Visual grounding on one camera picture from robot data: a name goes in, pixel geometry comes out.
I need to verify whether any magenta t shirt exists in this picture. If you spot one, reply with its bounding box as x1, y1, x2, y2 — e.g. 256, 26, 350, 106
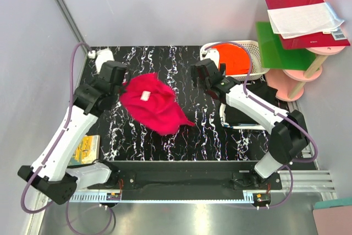
119, 73, 195, 136

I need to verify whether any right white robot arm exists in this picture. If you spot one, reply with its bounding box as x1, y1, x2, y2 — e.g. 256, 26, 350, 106
190, 58, 312, 189

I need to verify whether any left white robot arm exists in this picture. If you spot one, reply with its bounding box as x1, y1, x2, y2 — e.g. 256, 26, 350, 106
18, 48, 128, 205

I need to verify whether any orange t shirt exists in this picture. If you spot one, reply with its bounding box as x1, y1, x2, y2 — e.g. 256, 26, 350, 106
213, 43, 250, 75

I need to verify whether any white plastic basket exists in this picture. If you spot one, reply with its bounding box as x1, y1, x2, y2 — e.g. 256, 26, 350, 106
200, 40, 269, 81

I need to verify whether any green plastic sheet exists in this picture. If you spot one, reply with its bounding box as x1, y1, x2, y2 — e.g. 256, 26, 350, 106
256, 21, 316, 70

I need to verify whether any pink wooden shelf stand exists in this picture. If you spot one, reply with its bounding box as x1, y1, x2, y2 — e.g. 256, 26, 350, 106
265, 0, 349, 101

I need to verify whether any illustrated book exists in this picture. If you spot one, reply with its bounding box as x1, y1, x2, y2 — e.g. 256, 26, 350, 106
68, 135, 101, 166

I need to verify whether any white mesh cloth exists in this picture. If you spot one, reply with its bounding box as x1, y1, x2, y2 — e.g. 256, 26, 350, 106
267, 2, 344, 39

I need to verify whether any dark red folder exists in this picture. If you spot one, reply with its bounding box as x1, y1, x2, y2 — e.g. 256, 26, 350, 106
265, 0, 350, 50

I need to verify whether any teal board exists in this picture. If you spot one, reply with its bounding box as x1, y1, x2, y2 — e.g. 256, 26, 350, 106
314, 198, 352, 210

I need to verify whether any pink board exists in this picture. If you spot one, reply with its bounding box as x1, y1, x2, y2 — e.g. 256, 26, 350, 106
313, 206, 352, 235

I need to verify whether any white slotted cable duct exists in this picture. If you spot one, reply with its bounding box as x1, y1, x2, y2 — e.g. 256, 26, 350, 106
70, 190, 254, 204

